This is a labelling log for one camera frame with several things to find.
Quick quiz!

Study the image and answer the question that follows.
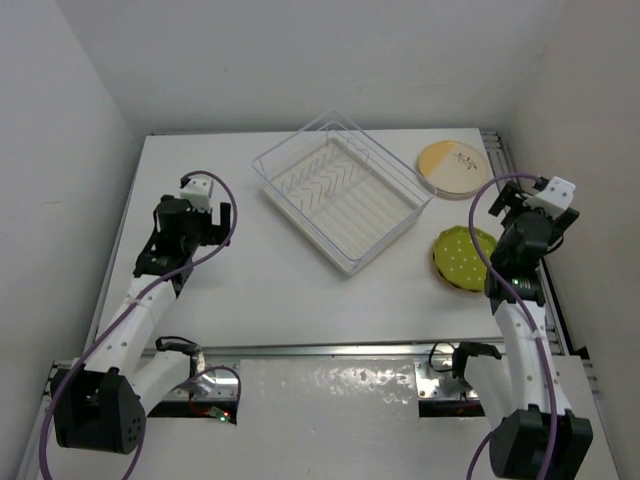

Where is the cream plate pink rim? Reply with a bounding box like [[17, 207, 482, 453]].
[[436, 189, 478, 201]]

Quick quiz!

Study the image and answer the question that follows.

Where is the cream plate yellow rim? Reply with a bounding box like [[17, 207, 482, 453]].
[[417, 140, 491, 193]]

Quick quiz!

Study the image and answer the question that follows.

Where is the green dotted plate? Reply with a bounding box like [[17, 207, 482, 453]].
[[432, 226, 487, 293]]

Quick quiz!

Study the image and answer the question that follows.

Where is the orange dotted plate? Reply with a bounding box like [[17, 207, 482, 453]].
[[431, 250, 462, 290]]

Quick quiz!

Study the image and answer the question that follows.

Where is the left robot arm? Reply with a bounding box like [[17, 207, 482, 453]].
[[51, 195, 237, 454]]

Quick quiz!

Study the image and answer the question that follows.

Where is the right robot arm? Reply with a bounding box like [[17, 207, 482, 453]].
[[452, 175, 593, 479]]

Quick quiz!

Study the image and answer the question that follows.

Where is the small circuit board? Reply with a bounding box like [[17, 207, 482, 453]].
[[188, 395, 232, 424]]

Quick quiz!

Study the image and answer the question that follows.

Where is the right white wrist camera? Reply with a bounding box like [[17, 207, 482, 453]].
[[524, 176, 576, 219]]

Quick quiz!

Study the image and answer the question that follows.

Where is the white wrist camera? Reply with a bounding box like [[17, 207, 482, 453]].
[[524, 176, 576, 219], [179, 177, 213, 213]]

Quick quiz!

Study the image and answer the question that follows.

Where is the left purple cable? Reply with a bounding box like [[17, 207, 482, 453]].
[[38, 169, 240, 480]]

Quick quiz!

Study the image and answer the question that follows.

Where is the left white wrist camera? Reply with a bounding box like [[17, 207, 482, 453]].
[[179, 177, 213, 213]]

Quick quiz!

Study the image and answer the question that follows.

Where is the white wire dish rack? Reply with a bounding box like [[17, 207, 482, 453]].
[[252, 109, 437, 264]]

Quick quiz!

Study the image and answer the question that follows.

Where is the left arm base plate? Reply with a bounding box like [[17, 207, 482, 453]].
[[163, 363, 243, 401]]

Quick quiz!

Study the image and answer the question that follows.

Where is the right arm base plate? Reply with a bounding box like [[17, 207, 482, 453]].
[[415, 341, 480, 404]]

